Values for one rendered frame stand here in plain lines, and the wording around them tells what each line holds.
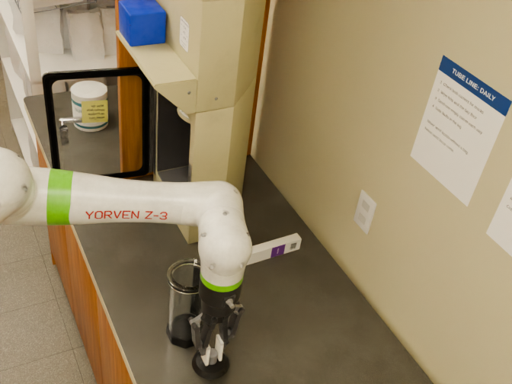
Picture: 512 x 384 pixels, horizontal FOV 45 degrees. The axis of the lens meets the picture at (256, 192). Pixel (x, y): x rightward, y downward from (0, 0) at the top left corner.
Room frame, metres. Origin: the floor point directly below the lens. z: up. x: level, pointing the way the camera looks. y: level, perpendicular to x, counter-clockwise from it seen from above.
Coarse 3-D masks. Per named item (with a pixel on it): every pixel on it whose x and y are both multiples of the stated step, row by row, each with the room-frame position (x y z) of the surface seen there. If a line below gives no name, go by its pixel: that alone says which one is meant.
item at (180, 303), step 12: (180, 264) 1.06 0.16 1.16; (192, 264) 1.07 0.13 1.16; (168, 276) 1.01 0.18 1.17; (180, 276) 1.06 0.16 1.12; (192, 276) 1.07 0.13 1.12; (180, 288) 0.98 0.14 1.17; (192, 288) 0.99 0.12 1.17; (180, 300) 0.99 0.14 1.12; (192, 300) 0.99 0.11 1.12; (180, 312) 0.99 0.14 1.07; (192, 312) 0.99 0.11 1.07; (168, 324) 1.02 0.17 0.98; (180, 324) 0.99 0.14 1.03; (180, 336) 0.99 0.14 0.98
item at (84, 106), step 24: (48, 72) 1.50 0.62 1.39; (72, 96) 1.53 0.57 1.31; (96, 96) 1.55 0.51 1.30; (120, 96) 1.58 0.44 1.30; (72, 120) 1.52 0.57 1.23; (96, 120) 1.55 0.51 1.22; (120, 120) 1.58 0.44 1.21; (72, 144) 1.52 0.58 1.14; (96, 144) 1.55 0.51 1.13; (120, 144) 1.58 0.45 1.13; (72, 168) 1.52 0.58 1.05; (96, 168) 1.55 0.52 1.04; (120, 168) 1.58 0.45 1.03
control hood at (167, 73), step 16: (128, 48) 1.49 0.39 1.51; (144, 48) 1.49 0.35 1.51; (160, 48) 1.51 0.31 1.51; (144, 64) 1.40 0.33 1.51; (160, 64) 1.42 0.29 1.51; (176, 64) 1.43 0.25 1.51; (160, 80) 1.33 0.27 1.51; (176, 80) 1.35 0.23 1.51; (192, 80) 1.36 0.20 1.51; (176, 96) 1.34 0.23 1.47; (192, 96) 1.36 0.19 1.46; (192, 112) 1.36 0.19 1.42
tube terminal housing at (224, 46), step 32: (160, 0) 1.60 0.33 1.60; (192, 0) 1.42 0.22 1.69; (224, 0) 1.40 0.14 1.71; (256, 0) 1.52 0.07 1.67; (192, 32) 1.41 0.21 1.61; (224, 32) 1.40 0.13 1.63; (256, 32) 1.56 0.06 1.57; (192, 64) 1.40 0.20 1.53; (224, 64) 1.40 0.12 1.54; (256, 64) 1.60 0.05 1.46; (224, 96) 1.41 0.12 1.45; (192, 128) 1.38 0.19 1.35; (224, 128) 1.41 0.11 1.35; (192, 160) 1.37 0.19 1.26; (224, 160) 1.42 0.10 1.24
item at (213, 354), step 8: (216, 352) 0.91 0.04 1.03; (192, 360) 0.91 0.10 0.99; (200, 360) 0.91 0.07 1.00; (216, 360) 0.91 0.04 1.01; (224, 360) 0.92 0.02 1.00; (200, 368) 0.88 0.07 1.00; (208, 368) 0.89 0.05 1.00; (216, 368) 0.89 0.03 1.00; (224, 368) 0.90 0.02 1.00; (200, 376) 0.87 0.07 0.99; (208, 376) 0.87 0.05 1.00; (216, 376) 0.87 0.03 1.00
